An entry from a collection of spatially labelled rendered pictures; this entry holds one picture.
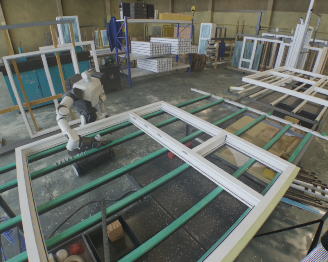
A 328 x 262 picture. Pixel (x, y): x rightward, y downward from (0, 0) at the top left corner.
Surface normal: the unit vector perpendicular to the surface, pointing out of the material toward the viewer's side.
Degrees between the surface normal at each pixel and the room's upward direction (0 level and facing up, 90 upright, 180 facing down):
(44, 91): 90
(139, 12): 90
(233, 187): 90
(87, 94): 99
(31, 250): 0
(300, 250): 0
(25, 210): 0
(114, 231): 90
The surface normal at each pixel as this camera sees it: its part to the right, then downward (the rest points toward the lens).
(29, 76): 0.63, 0.40
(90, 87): 0.80, -0.31
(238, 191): -0.78, 0.32
